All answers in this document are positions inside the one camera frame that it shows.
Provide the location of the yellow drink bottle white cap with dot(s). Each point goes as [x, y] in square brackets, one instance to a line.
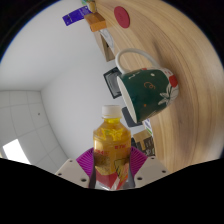
[111, 143]

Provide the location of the green and white mug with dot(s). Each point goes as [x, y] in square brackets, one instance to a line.
[150, 93]

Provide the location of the rectangular ceiling light panel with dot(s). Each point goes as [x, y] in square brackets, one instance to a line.
[15, 151]

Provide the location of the white printed leaflet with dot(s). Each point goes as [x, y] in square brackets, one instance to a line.
[148, 127]

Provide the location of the white paper card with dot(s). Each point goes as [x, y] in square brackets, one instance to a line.
[107, 36]

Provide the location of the flat round red coaster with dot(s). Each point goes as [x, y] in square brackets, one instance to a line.
[122, 16]

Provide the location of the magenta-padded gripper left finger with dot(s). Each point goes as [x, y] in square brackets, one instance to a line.
[75, 170]

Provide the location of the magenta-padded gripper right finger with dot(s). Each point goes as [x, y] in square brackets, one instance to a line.
[150, 170]

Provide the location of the small tan box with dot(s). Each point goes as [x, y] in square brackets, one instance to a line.
[92, 6]

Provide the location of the orange cardboard box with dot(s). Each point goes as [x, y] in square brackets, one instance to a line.
[96, 22]

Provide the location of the purple upright box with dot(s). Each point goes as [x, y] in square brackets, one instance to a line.
[76, 15]

